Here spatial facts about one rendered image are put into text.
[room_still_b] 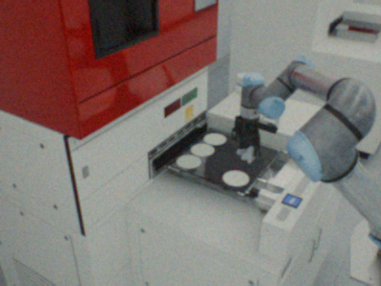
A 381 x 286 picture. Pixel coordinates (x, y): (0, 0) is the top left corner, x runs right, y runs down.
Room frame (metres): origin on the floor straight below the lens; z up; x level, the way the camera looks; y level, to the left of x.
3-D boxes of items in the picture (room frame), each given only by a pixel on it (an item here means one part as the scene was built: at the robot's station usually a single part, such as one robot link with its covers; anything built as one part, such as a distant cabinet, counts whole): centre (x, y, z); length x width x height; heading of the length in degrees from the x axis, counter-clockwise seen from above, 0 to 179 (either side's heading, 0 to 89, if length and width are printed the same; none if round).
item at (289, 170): (1.30, -0.38, 0.87); 0.36 x 0.08 x 0.03; 147
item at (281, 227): (1.18, -0.41, 0.89); 0.55 x 0.09 x 0.14; 147
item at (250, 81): (1.28, -0.21, 1.27); 0.09 x 0.08 x 0.11; 21
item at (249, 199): (1.30, -0.13, 0.84); 0.50 x 0.02 x 0.03; 57
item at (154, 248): (1.44, -0.27, 0.41); 0.97 x 0.64 x 0.82; 147
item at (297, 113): (1.71, -0.43, 0.89); 0.62 x 0.35 x 0.14; 57
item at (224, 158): (1.43, -0.14, 0.90); 0.34 x 0.34 x 0.01; 57
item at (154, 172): (1.53, 0.04, 0.89); 0.44 x 0.02 x 0.10; 147
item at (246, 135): (1.29, -0.20, 1.11); 0.09 x 0.08 x 0.12; 111
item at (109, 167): (1.39, 0.15, 1.02); 0.82 x 0.03 x 0.40; 147
